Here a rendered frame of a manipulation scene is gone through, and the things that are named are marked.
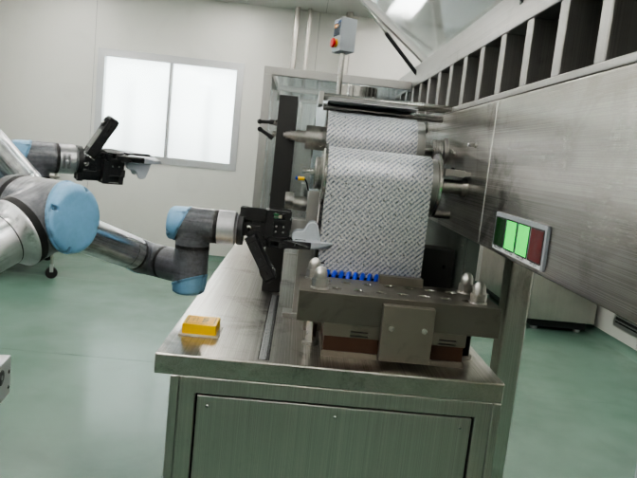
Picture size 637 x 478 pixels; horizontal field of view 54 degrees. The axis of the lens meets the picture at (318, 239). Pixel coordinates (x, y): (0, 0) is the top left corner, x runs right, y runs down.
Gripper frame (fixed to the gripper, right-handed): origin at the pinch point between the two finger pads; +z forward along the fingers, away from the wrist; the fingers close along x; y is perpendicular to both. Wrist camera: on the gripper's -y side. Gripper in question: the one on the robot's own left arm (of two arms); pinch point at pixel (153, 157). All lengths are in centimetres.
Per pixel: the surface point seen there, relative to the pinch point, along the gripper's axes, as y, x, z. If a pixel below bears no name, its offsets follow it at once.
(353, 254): 8, 58, 26
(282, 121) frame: -15.6, 16.4, 28.3
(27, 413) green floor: 140, -108, -4
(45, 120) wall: 65, -565, 89
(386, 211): -3, 61, 32
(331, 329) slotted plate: 18, 73, 12
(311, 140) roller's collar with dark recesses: -12.5, 25.5, 32.3
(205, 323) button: 24, 54, -6
